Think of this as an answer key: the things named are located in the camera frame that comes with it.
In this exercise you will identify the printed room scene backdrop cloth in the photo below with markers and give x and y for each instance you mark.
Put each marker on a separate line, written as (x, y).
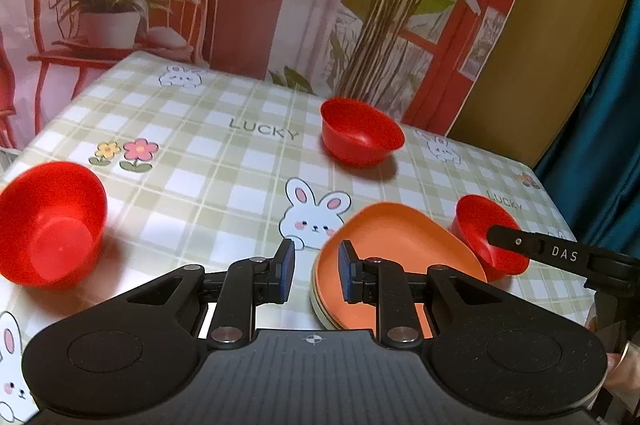
(275, 5)

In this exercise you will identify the green checkered rabbit tablecloth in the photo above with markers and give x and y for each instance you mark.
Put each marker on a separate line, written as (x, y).
(200, 165)

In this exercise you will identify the teal curtain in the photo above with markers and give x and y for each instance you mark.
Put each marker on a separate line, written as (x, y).
(610, 130)

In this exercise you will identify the person's right hand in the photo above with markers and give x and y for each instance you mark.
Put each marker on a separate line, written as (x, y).
(625, 375)

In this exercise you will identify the red bowl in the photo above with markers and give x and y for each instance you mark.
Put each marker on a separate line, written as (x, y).
(361, 132)
(50, 222)
(475, 230)

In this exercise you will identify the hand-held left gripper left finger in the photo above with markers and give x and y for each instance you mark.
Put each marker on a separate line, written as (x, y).
(286, 274)

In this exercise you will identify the orange plate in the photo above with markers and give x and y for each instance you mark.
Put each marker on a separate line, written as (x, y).
(400, 235)

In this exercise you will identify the light green plate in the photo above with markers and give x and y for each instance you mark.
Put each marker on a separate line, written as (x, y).
(320, 312)
(316, 292)

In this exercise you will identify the yellow wooden board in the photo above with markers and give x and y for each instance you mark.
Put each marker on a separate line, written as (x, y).
(540, 55)

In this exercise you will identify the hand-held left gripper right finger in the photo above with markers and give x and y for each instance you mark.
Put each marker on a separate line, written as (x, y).
(346, 276)

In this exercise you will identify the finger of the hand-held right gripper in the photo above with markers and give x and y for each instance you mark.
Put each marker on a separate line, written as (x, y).
(540, 249)

